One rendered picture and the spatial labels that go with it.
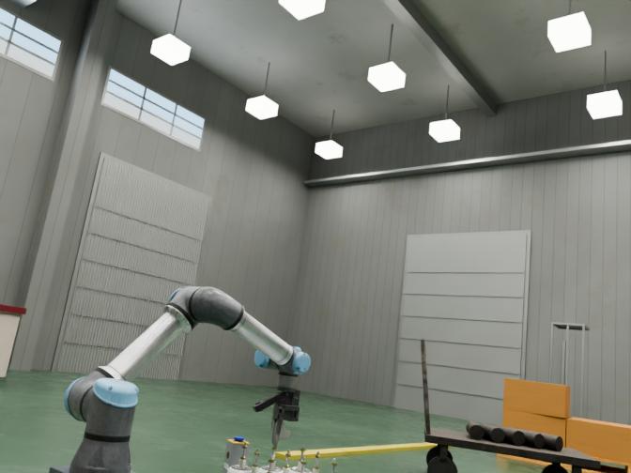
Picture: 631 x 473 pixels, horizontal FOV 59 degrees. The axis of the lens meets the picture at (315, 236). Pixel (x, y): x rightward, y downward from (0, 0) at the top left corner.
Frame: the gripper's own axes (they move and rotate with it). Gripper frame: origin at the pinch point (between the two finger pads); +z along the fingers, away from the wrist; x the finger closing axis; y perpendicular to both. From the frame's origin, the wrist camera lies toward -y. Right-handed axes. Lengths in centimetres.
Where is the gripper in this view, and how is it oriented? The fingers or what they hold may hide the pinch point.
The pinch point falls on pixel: (273, 442)
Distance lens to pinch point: 219.4
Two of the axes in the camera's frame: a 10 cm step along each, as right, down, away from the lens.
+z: -1.3, 9.7, -2.2
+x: -3.3, 1.7, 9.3
